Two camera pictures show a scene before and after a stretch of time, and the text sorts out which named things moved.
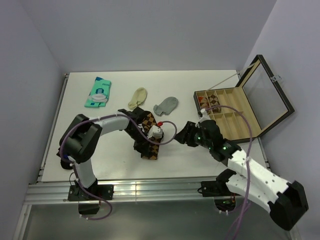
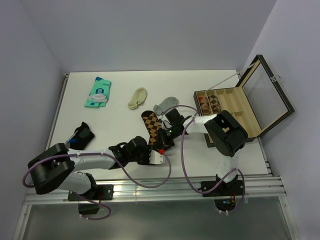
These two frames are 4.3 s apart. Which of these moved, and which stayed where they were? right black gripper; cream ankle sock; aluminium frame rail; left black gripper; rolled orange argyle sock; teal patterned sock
Moved: left black gripper; right black gripper
Stayed: cream ankle sock; teal patterned sock; aluminium frame rail; rolled orange argyle sock
